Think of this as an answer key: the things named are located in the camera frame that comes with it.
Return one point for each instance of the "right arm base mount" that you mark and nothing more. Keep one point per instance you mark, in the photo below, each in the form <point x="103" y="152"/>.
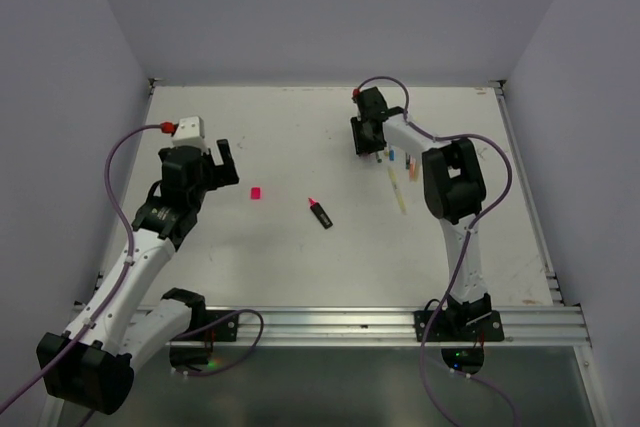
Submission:
<point x="472" y="324"/>

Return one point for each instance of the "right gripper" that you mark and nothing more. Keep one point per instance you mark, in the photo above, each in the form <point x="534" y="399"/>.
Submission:
<point x="361" y="145"/>

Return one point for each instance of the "yellow clear pen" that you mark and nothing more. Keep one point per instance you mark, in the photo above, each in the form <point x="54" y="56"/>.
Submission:
<point x="396" y="190"/>

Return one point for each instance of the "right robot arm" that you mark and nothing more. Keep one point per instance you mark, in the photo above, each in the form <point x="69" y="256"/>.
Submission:
<point x="454" y="192"/>

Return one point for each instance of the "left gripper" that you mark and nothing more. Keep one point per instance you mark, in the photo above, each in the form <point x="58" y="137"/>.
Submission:
<point x="228" y="174"/>

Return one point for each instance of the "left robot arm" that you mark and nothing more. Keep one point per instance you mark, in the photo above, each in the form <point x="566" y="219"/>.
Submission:
<point x="94" y="361"/>

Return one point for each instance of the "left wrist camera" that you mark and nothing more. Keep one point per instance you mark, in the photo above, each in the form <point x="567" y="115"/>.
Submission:
<point x="190" y="132"/>

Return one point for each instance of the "orange clear pen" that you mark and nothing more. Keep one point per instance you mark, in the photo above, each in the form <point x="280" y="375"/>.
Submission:
<point x="413" y="169"/>

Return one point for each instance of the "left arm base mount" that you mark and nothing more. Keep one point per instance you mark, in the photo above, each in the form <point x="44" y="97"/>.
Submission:
<point x="215" y="326"/>

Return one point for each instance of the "aluminium front rail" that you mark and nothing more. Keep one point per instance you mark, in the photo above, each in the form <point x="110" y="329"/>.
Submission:
<point x="399" y="327"/>

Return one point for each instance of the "black pink highlighter body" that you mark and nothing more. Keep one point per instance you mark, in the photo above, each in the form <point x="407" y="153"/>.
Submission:
<point x="320" y="214"/>

